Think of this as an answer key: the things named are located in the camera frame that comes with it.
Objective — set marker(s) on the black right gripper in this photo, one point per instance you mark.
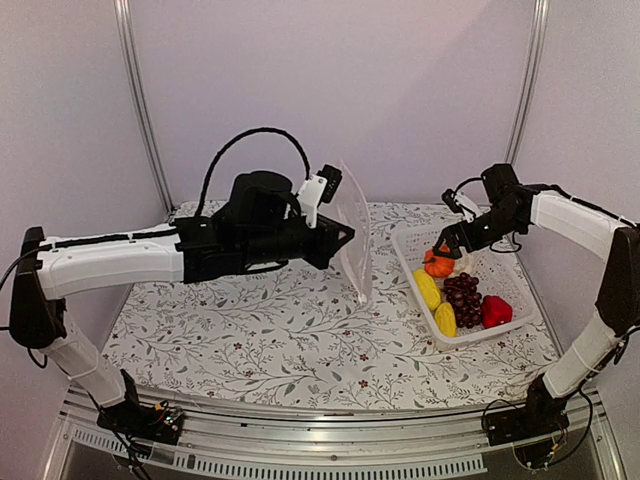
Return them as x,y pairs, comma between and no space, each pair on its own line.
450,232

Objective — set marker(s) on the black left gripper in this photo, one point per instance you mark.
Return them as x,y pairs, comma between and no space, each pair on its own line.
330,242

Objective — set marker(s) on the clear zip top bag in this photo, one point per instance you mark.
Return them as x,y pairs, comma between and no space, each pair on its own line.
355,256

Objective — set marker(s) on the orange toy pumpkin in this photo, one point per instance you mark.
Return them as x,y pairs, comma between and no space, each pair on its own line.
438,266

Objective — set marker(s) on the white plastic basket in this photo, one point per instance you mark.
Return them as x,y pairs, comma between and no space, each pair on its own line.
498,275

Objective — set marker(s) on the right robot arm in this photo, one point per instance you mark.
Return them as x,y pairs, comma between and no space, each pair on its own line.
515,207

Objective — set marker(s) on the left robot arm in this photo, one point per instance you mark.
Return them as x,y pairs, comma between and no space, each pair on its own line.
263,226

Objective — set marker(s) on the white toy cauliflower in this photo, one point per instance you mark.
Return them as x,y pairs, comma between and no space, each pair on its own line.
465,264

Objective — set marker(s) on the purple toy grapes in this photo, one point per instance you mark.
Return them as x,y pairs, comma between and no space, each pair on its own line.
462,293

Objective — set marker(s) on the red toy bell pepper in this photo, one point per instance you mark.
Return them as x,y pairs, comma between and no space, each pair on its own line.
495,312

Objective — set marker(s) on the floral patterned table mat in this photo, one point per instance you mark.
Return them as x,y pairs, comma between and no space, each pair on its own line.
299,337

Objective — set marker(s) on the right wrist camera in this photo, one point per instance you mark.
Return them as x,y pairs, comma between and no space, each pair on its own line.
461,204

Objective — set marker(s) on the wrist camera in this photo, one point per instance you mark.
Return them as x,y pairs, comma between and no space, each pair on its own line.
461,204
317,189

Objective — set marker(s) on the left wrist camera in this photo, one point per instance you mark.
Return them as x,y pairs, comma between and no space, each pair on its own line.
317,189

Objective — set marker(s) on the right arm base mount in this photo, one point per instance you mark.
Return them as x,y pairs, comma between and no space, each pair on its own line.
541,414

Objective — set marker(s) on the aluminium front rail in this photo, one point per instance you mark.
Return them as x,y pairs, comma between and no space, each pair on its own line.
235,440

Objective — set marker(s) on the right aluminium frame post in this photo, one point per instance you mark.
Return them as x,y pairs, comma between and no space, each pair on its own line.
532,67

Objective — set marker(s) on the aluminium frame post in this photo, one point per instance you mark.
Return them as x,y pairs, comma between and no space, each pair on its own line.
532,67
140,105

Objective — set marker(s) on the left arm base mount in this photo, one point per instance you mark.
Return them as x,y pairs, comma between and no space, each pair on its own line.
160,423

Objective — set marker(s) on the left aluminium frame post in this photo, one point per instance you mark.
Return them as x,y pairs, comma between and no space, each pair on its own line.
140,105

